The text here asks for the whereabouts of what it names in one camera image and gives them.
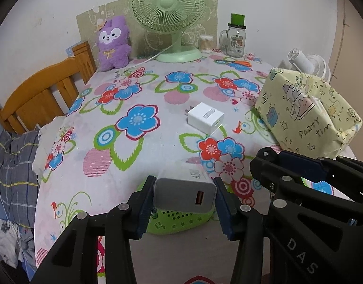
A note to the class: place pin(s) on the cotton swab container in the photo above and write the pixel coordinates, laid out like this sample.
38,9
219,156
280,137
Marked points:
206,43

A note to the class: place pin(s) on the beige door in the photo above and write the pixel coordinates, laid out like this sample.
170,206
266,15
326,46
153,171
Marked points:
346,63

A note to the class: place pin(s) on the orange handled scissors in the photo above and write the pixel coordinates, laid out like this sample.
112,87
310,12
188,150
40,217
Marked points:
234,63

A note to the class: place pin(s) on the patterned cloth on floor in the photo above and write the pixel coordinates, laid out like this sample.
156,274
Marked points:
16,244

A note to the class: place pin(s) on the small white charger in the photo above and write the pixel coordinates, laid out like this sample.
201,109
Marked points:
204,118

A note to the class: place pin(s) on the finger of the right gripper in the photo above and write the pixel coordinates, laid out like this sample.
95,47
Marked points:
302,162
345,181

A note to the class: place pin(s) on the yellow cartoon paper box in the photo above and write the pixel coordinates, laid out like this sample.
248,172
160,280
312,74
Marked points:
306,115

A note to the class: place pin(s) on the floral tablecloth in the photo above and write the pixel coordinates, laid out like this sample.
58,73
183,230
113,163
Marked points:
126,126

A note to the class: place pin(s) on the glass mason jar green lid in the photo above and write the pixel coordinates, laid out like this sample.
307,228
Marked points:
233,38

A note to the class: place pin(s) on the grey plaid bedding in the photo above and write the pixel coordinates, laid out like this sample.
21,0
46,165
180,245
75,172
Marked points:
19,184

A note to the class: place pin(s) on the purple plush toy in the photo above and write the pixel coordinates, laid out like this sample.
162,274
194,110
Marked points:
113,44

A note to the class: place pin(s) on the green desk fan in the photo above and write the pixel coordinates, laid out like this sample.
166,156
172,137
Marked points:
170,17

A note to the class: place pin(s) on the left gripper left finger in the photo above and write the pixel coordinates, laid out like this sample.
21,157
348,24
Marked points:
73,257

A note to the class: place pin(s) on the beige cartoon board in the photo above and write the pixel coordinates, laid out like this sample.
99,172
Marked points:
143,41

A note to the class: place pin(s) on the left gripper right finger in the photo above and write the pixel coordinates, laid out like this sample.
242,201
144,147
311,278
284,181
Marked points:
242,223

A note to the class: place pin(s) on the white standing fan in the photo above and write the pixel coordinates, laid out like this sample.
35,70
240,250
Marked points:
310,64

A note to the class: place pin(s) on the wooden chair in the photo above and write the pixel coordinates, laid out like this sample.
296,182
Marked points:
32,103

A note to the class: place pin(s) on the white 45W charger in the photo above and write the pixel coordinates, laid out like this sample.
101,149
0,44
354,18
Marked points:
184,187

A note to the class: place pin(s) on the green perforated device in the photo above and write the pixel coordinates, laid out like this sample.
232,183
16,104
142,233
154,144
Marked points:
165,222

